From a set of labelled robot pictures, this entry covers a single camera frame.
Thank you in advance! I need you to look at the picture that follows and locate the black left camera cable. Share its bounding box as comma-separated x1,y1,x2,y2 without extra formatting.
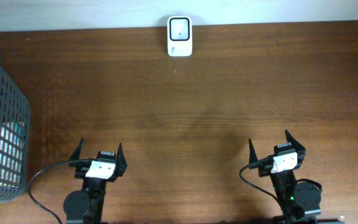
27,158,93,224

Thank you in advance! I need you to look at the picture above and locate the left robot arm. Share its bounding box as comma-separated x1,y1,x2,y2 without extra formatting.
63,139,127,224

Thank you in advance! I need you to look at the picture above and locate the white barcode scanner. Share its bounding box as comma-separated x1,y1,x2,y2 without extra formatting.
167,16,193,57

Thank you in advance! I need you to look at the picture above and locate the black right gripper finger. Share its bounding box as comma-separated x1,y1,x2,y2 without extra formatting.
285,129,306,155
249,139,259,168

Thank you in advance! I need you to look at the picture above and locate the black camera cable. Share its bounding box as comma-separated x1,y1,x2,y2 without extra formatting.
239,157,323,218
27,158,93,224

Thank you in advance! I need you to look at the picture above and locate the grey plastic mesh basket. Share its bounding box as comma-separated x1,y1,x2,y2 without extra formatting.
0,64,31,203

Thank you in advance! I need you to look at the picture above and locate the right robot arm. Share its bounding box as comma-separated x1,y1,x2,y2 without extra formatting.
246,130,322,223

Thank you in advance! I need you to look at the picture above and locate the black right camera cable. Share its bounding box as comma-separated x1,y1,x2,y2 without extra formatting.
239,157,323,218

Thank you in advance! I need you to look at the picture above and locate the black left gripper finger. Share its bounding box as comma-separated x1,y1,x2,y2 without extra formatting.
69,138,84,166
116,143,127,175

